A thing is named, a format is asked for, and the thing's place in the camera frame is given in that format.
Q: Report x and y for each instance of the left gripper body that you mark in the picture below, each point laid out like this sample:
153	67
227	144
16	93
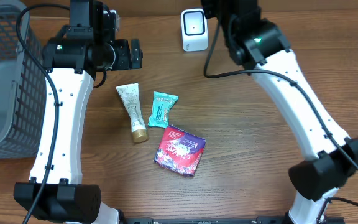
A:
124	60

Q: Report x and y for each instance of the white tube gold cap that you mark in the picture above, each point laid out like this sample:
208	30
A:
130	98

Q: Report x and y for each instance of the teal tissue pack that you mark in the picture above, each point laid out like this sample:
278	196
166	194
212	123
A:
161	106

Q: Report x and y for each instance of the red purple liner pack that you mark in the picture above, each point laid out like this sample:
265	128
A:
179	151

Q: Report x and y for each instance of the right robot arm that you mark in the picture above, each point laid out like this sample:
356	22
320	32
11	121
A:
330	155

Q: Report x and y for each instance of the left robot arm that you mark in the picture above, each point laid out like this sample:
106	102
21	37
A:
69	63

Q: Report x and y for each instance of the white barcode scanner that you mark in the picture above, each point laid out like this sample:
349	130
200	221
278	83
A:
194	30

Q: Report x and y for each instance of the grey plastic shopping basket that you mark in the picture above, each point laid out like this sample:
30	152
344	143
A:
22	86

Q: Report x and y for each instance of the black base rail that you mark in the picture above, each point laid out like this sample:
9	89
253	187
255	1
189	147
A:
258	220

